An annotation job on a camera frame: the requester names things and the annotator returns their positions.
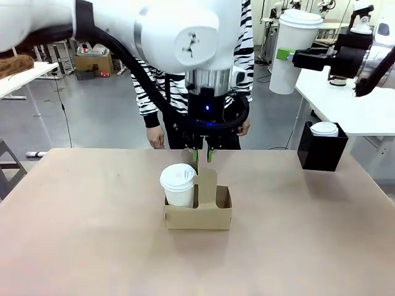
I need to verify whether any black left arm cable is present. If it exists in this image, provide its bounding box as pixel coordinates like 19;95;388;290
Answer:
30;24;251;134

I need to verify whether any grey plastic bin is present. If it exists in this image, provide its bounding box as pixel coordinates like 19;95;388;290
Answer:
76;43;110;57

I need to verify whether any person's right forearm zebra sleeve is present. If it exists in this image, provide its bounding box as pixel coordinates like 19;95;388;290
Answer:
131;58;169;129

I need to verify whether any black lid holder box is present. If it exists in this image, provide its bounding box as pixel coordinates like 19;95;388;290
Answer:
296;121;350;172

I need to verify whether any white plastic cup lid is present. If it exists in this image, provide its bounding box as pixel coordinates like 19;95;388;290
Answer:
278;8;324;31
159;163;199;189

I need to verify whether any person's left hand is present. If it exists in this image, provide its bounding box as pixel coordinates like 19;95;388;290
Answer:
236;118;251;138

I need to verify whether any brown cardboard cup carrier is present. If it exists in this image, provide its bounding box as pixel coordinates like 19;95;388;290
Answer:
163;168;233;231

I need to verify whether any brown fur piece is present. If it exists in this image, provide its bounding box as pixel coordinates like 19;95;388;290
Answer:
0;55;35;79

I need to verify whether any person's left forearm zebra sleeve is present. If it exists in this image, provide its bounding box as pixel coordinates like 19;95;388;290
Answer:
224;30;256;120

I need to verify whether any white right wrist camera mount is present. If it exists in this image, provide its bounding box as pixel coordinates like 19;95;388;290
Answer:
350;1;373;35

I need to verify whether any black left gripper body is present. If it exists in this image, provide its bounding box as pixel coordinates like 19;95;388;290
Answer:
184;88;225;138

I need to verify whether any person torso zebra jacket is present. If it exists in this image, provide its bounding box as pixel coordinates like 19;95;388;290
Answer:
131;0;256;150

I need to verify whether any brown cardboard box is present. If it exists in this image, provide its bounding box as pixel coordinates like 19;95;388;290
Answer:
73;51;114;76

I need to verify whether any white side table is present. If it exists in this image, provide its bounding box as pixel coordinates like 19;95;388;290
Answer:
289;66;395;150

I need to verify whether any stack of white cup lids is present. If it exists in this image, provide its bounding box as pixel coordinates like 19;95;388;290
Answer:
309;121;340;138

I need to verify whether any white paper cup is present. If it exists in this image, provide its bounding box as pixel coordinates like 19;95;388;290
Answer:
163;181;196;208
268;26;318;95

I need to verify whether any person's right hand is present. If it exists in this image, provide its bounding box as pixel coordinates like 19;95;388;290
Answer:
147;126;166;150

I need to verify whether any black table leg post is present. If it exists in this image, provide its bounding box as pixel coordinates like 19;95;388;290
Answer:
52;44;66;78

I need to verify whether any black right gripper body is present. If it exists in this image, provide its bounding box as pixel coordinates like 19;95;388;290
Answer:
329;31;372;80

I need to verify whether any grey metal frame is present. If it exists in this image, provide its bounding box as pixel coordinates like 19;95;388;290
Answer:
0;138;28;203

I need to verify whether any white table with brown fur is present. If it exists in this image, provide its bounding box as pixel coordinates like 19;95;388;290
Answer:
0;61;60;100

